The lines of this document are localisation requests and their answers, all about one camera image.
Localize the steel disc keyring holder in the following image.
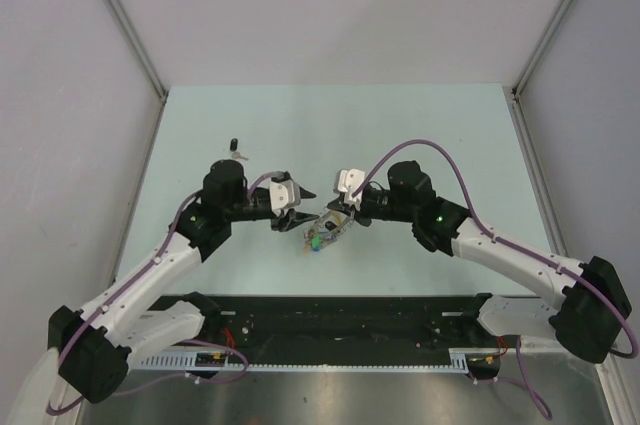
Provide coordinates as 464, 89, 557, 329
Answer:
303, 209, 354, 253

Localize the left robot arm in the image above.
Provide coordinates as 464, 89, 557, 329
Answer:
48, 159, 316, 404

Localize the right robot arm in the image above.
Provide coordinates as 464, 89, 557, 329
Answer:
328, 161, 632, 364

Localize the silver key by black fob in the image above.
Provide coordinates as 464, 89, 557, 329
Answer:
231, 151, 248, 161

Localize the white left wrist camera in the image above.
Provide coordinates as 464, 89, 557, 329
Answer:
268, 172, 302, 216

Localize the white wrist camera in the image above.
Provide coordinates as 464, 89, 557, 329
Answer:
268, 172, 302, 216
334, 169, 366, 210

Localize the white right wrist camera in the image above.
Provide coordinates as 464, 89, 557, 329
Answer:
334, 169, 366, 210

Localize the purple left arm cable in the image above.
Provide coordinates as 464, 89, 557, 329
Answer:
45, 170, 291, 416

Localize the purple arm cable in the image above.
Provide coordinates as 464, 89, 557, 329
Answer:
45, 170, 291, 416
349, 139, 636, 421

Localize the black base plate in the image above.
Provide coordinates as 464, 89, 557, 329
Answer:
151, 292, 515, 369

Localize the aluminium frame rail left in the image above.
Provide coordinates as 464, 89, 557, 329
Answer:
104, 90, 170, 288

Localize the aluminium frame rail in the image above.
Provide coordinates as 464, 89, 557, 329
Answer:
504, 87, 576, 256
104, 90, 170, 288

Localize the white slotted cable duct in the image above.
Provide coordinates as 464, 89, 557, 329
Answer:
127, 347, 474, 376

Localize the aluminium frame rail right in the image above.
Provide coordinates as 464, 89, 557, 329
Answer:
504, 87, 576, 256

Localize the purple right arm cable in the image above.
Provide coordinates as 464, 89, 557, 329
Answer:
349, 139, 636, 421

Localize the aluminium frame post left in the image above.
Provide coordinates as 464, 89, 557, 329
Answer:
103, 0, 168, 103

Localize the aluminium frame post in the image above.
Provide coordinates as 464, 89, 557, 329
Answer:
511, 0, 577, 101
103, 0, 168, 103

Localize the aluminium frame post right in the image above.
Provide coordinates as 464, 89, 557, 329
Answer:
511, 0, 577, 101

